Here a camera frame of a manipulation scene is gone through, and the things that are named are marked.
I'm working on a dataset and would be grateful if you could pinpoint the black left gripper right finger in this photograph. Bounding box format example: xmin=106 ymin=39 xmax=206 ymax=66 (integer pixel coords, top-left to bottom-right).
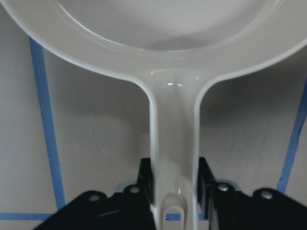
xmin=197 ymin=157 xmax=215 ymax=216

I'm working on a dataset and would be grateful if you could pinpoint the beige plastic dustpan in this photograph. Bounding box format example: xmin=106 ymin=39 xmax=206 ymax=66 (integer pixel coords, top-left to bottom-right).
xmin=2 ymin=0 xmax=307 ymax=230

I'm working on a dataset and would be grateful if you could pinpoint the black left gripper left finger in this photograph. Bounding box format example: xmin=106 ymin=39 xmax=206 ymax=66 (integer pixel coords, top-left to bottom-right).
xmin=137 ymin=158 xmax=154 ymax=205

